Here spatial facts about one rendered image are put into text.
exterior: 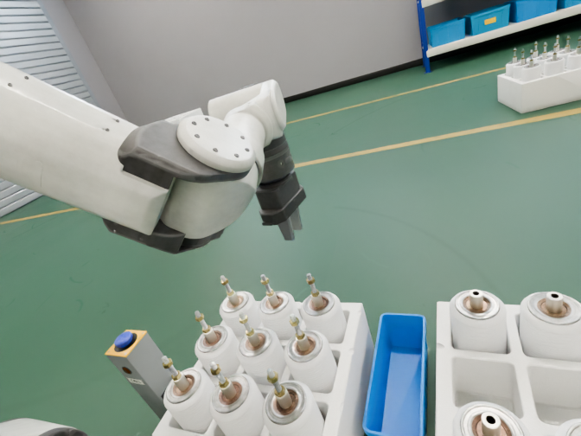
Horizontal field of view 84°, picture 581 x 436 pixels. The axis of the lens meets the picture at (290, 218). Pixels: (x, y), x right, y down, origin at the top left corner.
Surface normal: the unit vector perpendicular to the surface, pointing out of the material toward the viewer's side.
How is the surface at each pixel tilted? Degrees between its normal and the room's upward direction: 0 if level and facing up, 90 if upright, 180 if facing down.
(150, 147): 48
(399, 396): 0
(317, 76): 90
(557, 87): 90
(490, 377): 90
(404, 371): 0
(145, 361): 90
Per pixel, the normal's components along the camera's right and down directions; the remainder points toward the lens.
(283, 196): 0.84, -0.01
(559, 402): -0.36, 0.53
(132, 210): 0.15, 0.69
